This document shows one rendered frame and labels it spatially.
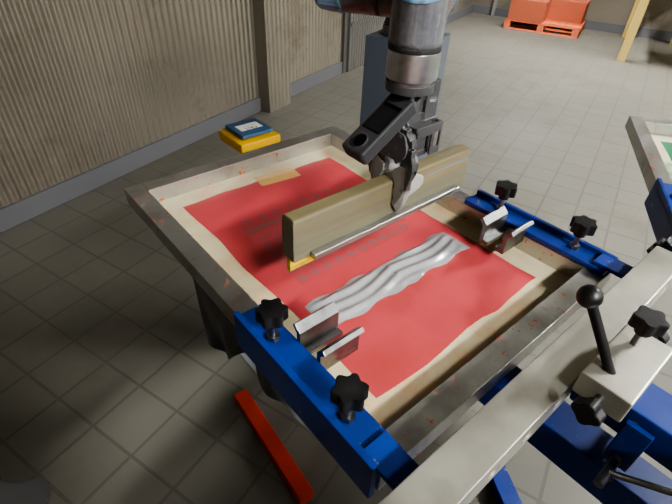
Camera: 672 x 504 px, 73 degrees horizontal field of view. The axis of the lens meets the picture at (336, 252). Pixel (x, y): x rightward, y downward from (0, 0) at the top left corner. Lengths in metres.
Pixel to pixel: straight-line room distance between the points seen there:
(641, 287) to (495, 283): 0.22
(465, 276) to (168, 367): 1.39
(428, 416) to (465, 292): 0.29
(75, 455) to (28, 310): 0.82
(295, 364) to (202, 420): 1.19
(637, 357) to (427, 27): 0.48
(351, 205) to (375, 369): 0.25
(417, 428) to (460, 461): 0.09
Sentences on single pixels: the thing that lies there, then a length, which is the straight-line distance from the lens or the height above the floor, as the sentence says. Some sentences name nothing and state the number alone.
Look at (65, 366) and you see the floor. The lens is 2.13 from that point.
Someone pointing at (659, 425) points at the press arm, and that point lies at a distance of 0.66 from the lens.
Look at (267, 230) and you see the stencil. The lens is 0.94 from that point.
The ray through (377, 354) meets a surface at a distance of 0.71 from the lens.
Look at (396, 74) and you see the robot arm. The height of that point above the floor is 1.31.
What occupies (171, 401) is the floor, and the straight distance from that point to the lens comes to 1.88.
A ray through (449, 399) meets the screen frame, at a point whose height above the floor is 0.99.
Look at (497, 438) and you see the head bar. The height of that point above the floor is 1.04.
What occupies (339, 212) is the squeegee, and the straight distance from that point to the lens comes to 0.69.
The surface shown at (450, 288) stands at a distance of 0.84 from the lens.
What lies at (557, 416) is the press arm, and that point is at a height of 0.92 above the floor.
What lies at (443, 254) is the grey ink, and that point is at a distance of 0.90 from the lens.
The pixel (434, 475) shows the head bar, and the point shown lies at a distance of 0.52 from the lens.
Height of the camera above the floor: 1.50
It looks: 38 degrees down
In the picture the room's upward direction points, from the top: 3 degrees clockwise
